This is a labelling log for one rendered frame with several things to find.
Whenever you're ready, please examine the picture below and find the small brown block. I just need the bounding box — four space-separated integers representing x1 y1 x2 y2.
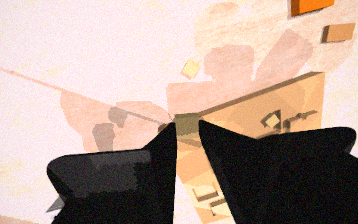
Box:
321 23 356 43

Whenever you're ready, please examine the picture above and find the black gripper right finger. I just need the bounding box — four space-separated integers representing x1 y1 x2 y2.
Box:
199 120 357 224

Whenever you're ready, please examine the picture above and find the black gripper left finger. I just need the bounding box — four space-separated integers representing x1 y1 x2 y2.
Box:
46 122 177 224

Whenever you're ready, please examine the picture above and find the pale yellow block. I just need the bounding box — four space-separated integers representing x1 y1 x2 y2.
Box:
262 113 280 128
182 59 200 78
174 112 199 140

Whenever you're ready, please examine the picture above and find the orange block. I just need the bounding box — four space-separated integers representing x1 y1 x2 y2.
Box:
290 0 335 17

